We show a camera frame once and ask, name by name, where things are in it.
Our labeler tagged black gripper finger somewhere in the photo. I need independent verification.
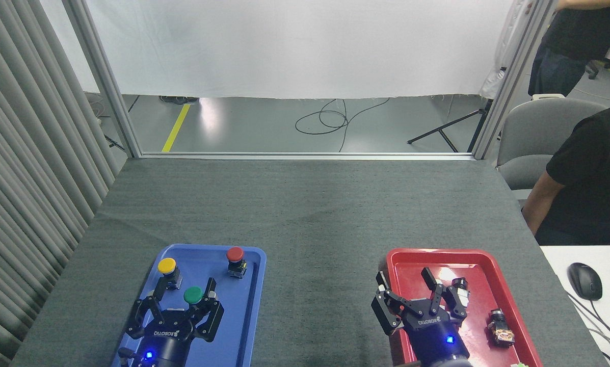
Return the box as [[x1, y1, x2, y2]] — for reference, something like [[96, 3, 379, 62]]
[[190, 278, 225, 342], [420, 267, 469, 327], [370, 270, 413, 335], [126, 291, 165, 339]]

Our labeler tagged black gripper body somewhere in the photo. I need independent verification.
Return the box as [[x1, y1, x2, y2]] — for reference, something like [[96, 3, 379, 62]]
[[403, 305, 472, 367], [141, 309, 199, 367]]

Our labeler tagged green push button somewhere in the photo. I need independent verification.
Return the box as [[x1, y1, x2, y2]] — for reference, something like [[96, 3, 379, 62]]
[[183, 286, 204, 309]]

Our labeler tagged yellow push button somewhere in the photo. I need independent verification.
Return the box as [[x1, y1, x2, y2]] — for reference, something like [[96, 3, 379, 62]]
[[157, 257, 183, 291]]

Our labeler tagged red push button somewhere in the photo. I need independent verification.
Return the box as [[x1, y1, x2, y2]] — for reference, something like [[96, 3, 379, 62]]
[[226, 247, 248, 279]]

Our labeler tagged blue plastic tray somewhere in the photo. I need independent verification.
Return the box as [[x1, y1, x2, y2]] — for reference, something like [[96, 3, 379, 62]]
[[111, 244, 267, 367]]

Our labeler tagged red plastic tray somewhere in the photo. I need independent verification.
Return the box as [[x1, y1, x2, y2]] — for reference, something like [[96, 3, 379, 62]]
[[385, 248, 544, 367]]

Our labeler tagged white desk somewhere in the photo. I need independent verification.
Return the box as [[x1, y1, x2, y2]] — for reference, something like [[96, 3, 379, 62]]
[[539, 245, 610, 367]]

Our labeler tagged black computer mouse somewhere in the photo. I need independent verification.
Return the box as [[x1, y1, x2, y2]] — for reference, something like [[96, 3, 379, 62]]
[[568, 263, 603, 301]]

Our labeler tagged black tripod stand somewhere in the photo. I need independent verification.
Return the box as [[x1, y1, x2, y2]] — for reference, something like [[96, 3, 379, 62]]
[[407, 98, 494, 153]]

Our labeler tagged grey office chair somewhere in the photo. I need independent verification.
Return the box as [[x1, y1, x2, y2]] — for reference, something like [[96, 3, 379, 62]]
[[496, 97, 608, 200]]

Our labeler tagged yellow floor tape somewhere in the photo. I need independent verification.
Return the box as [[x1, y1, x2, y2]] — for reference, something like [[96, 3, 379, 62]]
[[161, 103, 191, 153]]

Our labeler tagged seated person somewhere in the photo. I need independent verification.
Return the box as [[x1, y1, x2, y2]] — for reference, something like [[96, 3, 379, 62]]
[[520, 100, 610, 246]]

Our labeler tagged grey ribbed curtain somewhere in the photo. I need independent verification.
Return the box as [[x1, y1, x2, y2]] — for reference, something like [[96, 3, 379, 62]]
[[0, 0, 123, 367]]

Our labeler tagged white hanging cloth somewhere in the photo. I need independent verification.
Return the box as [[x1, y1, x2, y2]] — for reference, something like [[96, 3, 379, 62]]
[[478, 0, 529, 100]]

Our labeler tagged white backdrop sheet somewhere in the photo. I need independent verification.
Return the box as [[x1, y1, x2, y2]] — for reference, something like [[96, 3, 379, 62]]
[[40, 0, 515, 100]]

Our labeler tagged standing person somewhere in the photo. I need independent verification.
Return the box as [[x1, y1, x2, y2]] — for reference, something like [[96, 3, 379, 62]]
[[526, 0, 610, 97]]

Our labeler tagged black and white switch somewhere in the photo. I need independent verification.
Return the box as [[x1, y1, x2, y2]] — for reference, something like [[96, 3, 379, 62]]
[[447, 278, 471, 312]]

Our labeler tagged black switch with orange base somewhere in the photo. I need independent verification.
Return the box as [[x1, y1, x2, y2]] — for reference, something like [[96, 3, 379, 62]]
[[487, 308, 515, 348]]

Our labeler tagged grey desk cable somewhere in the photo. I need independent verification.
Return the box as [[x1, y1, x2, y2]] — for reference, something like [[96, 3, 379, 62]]
[[565, 291, 610, 360]]

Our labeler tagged silver table edge rail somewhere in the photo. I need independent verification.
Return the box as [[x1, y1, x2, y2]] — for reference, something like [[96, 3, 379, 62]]
[[126, 151, 476, 162]]

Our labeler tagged black floor cable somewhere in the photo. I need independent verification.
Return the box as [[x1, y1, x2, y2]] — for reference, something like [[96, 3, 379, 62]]
[[295, 97, 391, 153]]

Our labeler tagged silver post beside chair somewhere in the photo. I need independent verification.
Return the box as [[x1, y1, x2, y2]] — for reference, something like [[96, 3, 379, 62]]
[[468, 0, 560, 160]]

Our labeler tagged silver post beside curtain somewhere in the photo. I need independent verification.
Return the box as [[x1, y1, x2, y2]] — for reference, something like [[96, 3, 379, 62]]
[[62, 0, 143, 159]]

